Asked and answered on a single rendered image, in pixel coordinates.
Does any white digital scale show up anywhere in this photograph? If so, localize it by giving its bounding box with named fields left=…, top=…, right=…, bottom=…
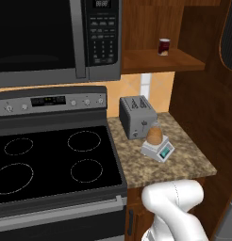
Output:
left=140, top=135, right=175, bottom=164

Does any brown wooden cabinet door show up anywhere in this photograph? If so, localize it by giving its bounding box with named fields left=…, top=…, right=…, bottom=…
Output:
left=168, top=0, right=232, bottom=241

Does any grey toaster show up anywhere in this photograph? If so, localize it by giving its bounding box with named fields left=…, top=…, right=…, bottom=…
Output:
left=118, top=94, right=159, bottom=141

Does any black hob stove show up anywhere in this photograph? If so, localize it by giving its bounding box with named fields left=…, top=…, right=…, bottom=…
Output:
left=0, top=85, right=128, bottom=241

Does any red can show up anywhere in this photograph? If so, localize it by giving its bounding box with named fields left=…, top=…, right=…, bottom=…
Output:
left=157, top=38, right=172, bottom=57

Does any brown base cupboard door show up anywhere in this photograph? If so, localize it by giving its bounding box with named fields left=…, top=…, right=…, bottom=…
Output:
left=124, top=178, right=213, bottom=241

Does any black and grey microwave oven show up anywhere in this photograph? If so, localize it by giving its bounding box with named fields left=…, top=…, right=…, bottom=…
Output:
left=0, top=0, right=124, bottom=89

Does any dark grey rounded panel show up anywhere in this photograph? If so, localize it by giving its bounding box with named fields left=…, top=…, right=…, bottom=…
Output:
left=218, top=0, right=232, bottom=75

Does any grey microwave door handle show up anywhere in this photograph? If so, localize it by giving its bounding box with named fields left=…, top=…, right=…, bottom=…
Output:
left=69, top=0, right=88, bottom=80

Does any brown wooden wall cabinet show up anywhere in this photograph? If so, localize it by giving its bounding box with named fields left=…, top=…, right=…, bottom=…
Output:
left=121, top=0, right=223, bottom=75

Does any black cupboard door handle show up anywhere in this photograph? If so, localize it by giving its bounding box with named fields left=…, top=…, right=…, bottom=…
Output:
left=127, top=208, right=135, bottom=237

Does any grey oven door handle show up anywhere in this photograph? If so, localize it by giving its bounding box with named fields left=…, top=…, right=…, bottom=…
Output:
left=0, top=195, right=128, bottom=235

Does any grey slanted post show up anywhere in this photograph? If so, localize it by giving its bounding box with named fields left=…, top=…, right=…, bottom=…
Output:
left=211, top=184, right=232, bottom=241

